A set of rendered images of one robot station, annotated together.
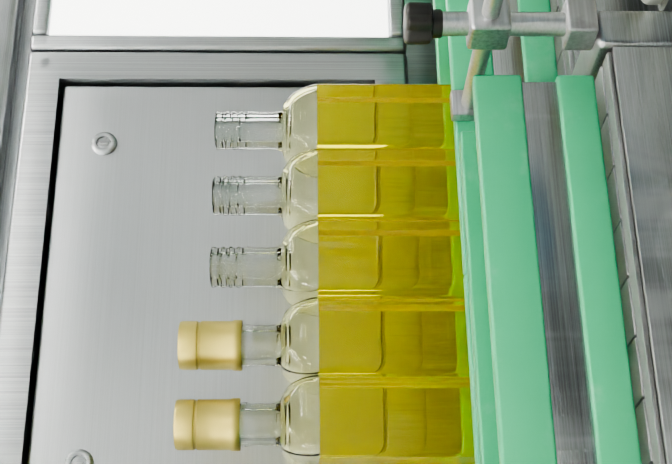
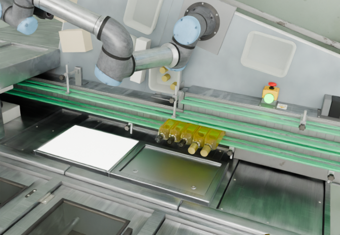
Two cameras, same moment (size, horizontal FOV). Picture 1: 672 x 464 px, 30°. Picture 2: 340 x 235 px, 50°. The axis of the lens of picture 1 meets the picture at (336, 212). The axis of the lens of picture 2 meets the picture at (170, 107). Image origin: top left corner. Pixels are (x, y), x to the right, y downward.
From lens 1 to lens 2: 145 cm
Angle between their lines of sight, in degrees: 58
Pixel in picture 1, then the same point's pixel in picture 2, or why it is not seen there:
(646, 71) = (189, 91)
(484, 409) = (219, 123)
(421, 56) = not seen: hidden behind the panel
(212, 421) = (206, 147)
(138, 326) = (172, 176)
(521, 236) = (204, 104)
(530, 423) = (228, 109)
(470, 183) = (187, 116)
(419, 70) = not seen: hidden behind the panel
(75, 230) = (150, 178)
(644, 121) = (196, 93)
